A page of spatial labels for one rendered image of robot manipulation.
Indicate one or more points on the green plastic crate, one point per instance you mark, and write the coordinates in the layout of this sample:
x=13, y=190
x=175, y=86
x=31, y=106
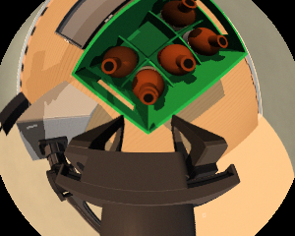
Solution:
x=140, y=24

